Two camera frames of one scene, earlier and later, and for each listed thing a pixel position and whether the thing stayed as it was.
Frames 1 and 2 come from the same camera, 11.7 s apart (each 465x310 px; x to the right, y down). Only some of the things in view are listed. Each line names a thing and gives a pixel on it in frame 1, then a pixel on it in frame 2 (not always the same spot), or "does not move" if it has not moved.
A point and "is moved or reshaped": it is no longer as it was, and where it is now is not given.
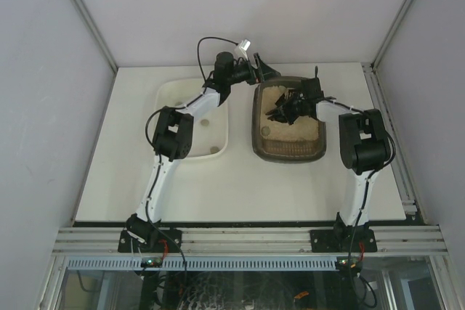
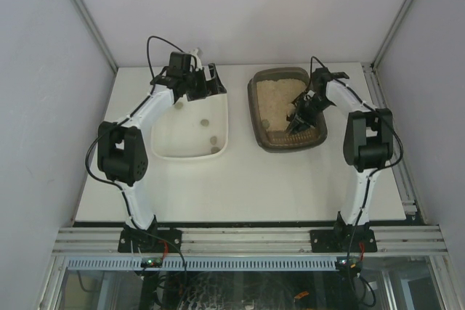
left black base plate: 162,240 does not move
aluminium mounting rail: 104,242 does not move
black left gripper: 257,69 to 203,83
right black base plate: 340,240 does not move
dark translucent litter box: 305,141 is moved or reshaped
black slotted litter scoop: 281,112 is moved or reshaped
